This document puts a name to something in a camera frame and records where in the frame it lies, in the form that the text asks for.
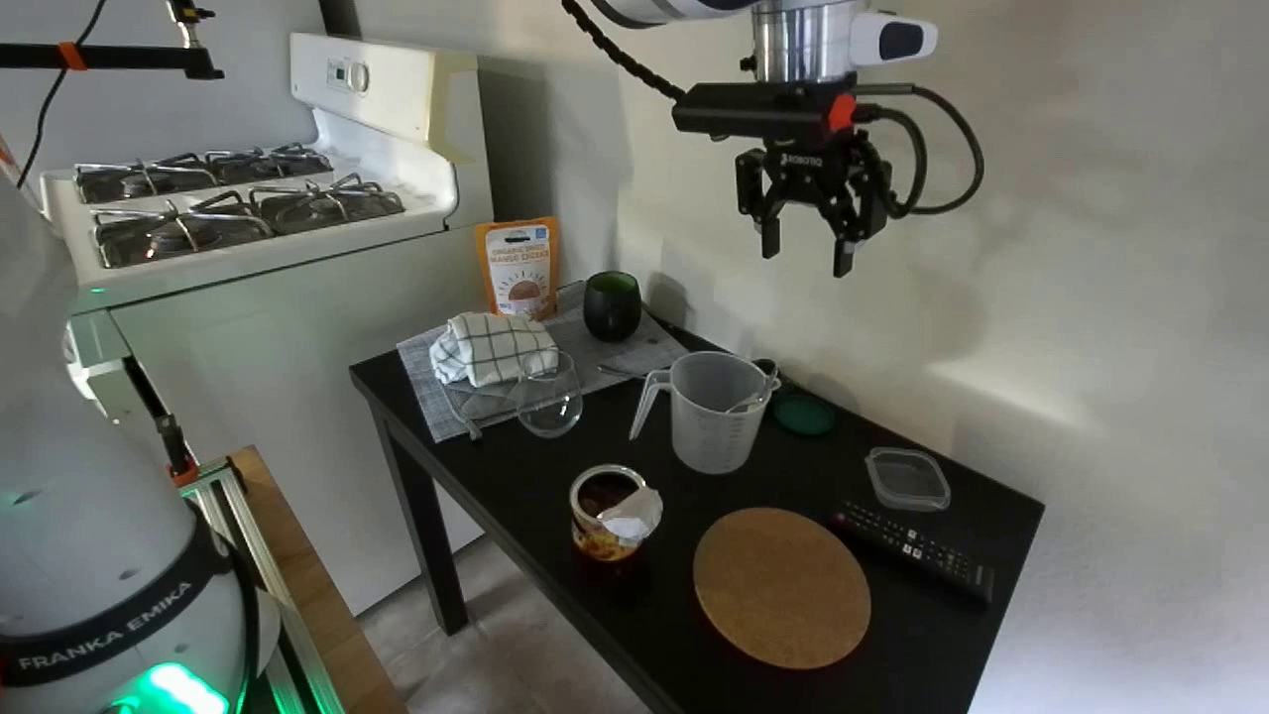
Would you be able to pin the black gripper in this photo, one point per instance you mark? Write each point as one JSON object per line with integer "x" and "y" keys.
{"x": 818, "y": 173}

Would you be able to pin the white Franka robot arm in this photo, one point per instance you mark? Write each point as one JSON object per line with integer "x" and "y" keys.
{"x": 93, "y": 558}

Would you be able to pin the translucent plastic measuring jar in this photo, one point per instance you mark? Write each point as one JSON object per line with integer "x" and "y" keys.
{"x": 716, "y": 416}

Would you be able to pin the clear glass cup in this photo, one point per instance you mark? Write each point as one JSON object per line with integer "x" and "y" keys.
{"x": 552, "y": 415}

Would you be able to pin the orange food cup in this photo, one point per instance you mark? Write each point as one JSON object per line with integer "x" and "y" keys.
{"x": 614, "y": 520}

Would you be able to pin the green round lid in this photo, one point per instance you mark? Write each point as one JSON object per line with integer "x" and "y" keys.
{"x": 801, "y": 416}

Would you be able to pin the dark green mug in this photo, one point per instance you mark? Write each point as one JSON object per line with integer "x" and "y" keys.
{"x": 610, "y": 305}

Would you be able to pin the orange snack bag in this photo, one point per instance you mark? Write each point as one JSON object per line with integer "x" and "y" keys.
{"x": 516, "y": 271}

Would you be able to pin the black table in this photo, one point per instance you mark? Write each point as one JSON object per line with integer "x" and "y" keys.
{"x": 740, "y": 527}

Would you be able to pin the black remote control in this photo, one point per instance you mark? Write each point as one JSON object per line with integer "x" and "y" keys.
{"x": 917, "y": 550}

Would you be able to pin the checkered white cloth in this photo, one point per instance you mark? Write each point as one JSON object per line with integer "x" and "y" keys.
{"x": 497, "y": 346}

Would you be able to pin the round cork mat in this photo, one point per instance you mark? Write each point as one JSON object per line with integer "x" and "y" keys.
{"x": 783, "y": 587}

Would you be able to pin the grey woven placemat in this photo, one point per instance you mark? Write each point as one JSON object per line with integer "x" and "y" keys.
{"x": 420, "y": 382}

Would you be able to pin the white gas stove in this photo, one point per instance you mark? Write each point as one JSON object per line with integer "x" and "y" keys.
{"x": 263, "y": 329}

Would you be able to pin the black stove burner grate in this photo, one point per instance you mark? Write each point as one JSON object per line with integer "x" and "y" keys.
{"x": 243, "y": 221}
{"x": 199, "y": 167}

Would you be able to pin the wooden board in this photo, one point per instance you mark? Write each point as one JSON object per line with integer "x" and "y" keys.
{"x": 317, "y": 582}

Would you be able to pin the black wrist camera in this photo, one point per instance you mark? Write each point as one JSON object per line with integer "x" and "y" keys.
{"x": 758, "y": 107}

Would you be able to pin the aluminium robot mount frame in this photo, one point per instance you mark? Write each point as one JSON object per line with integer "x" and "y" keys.
{"x": 263, "y": 582}

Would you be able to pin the black camera boom stand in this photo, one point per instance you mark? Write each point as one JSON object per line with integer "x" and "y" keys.
{"x": 104, "y": 55}

